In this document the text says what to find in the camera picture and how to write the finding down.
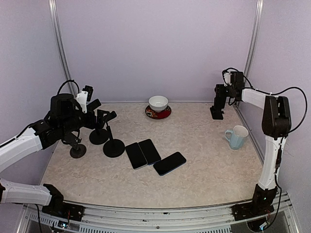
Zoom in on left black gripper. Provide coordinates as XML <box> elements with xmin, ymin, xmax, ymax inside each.
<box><xmin>59</xmin><ymin>106</ymin><xmax>109</xmax><ymax>135</ymax></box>

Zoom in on small round-base phone stand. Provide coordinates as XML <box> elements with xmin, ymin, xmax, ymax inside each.
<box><xmin>62</xmin><ymin>133</ymin><xmax>86</xmax><ymax>159</ymax></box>

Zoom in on black phone white edge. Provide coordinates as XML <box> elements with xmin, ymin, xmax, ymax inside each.
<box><xmin>125</xmin><ymin>142</ymin><xmax>147</xmax><ymax>170</ymax></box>

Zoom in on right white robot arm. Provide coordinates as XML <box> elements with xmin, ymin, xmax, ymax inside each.
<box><xmin>210</xmin><ymin>67</ymin><xmax>292</xmax><ymax>216</ymax></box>

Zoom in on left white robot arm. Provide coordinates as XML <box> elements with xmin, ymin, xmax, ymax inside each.
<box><xmin>0</xmin><ymin>91</ymin><xmax>101</xmax><ymax>216</ymax></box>

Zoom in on tall black phone stand rear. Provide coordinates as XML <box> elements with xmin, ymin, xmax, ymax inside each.
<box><xmin>87</xmin><ymin>99</ymin><xmax>108</xmax><ymax>145</ymax></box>

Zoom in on tall black phone stand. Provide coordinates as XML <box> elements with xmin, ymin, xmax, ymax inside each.
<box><xmin>103</xmin><ymin>111</ymin><xmax>125</xmax><ymax>158</ymax></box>
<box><xmin>87</xmin><ymin>99</ymin><xmax>108</xmax><ymax>145</ymax></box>

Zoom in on tall black phone stand front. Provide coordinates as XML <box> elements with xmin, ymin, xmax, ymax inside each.
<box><xmin>103</xmin><ymin>111</ymin><xmax>125</xmax><ymax>158</ymax></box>

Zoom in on black phone blue edge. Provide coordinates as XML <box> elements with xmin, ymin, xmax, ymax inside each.
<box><xmin>153</xmin><ymin>152</ymin><xmax>187</xmax><ymax>176</ymax></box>

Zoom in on light blue mug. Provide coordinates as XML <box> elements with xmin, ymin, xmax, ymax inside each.
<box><xmin>224</xmin><ymin>125</ymin><xmax>249</xmax><ymax>150</ymax></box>

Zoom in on red patterned saucer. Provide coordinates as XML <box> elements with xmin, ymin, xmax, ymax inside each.
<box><xmin>145</xmin><ymin>105</ymin><xmax>172</xmax><ymax>120</ymax></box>

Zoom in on white ceramic bowl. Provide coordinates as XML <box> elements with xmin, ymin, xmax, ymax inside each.
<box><xmin>148</xmin><ymin>96</ymin><xmax>169</xmax><ymax>112</ymax></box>

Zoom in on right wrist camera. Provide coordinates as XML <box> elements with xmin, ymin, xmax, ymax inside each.
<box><xmin>222</xmin><ymin>68</ymin><xmax>232</xmax><ymax>86</ymax></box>

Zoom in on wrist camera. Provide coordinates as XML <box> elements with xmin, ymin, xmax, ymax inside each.
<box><xmin>75</xmin><ymin>85</ymin><xmax>93</xmax><ymax>113</ymax></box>
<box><xmin>222</xmin><ymin>68</ymin><xmax>232</xmax><ymax>86</ymax></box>

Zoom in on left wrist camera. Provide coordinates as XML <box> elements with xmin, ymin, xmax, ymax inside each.
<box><xmin>75</xmin><ymin>85</ymin><xmax>93</xmax><ymax>113</ymax></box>

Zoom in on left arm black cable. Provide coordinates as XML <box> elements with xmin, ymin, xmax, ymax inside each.
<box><xmin>57</xmin><ymin>79</ymin><xmax>81</xmax><ymax>97</ymax></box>

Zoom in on right aluminium corner post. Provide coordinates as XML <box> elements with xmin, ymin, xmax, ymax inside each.
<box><xmin>244</xmin><ymin>0</ymin><xmax>264</xmax><ymax>77</ymax></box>

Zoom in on aluminium corner post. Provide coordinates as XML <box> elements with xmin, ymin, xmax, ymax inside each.
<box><xmin>48</xmin><ymin>0</ymin><xmax>72</xmax><ymax>81</ymax></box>
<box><xmin>244</xmin><ymin>0</ymin><xmax>264</xmax><ymax>77</ymax></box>

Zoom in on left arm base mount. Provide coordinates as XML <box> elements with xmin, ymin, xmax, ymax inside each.
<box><xmin>42</xmin><ymin>202</ymin><xmax>85</xmax><ymax>222</ymax></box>

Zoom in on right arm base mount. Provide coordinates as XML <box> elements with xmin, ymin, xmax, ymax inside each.
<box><xmin>231</xmin><ymin>201</ymin><xmax>275</xmax><ymax>221</ymax></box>

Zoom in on left aluminium corner post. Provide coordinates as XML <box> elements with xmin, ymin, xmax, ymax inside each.
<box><xmin>48</xmin><ymin>0</ymin><xmax>72</xmax><ymax>81</ymax></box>

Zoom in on aluminium front rail frame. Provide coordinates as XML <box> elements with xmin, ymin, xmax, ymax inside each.
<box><xmin>16</xmin><ymin>192</ymin><xmax>301</xmax><ymax>233</ymax></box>

